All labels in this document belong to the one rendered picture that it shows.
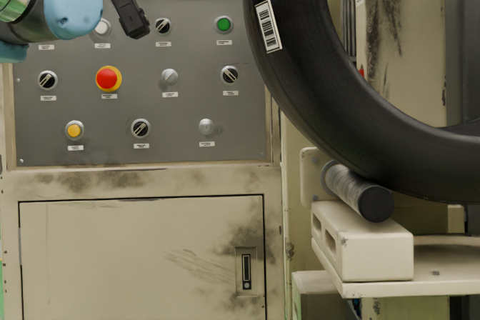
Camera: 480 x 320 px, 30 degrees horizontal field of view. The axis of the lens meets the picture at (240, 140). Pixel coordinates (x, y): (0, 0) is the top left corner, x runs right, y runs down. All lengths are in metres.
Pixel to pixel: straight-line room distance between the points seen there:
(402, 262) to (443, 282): 0.06
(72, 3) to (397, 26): 0.62
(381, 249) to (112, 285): 0.79
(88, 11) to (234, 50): 0.76
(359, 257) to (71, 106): 0.86
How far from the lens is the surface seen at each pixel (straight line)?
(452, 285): 1.14
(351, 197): 1.15
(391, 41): 1.48
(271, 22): 1.07
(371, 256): 1.11
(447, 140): 1.09
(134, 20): 1.16
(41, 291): 1.80
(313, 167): 1.43
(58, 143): 1.81
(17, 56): 1.17
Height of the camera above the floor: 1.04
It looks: 3 degrees down
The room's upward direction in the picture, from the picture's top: 2 degrees counter-clockwise
